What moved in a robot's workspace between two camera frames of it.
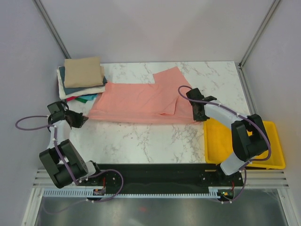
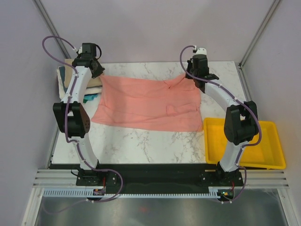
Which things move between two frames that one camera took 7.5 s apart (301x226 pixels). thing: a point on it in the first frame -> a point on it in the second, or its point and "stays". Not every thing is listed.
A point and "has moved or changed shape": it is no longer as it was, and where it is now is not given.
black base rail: x=165 y=175 stays
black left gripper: x=80 y=119 -> x=100 y=71
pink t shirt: x=166 y=101 has moved or changed shape
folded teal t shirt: x=88 y=97 stays
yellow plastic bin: x=218 y=145 stays
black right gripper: x=198 y=118 -> x=190 y=64
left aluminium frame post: x=48 y=20 stays
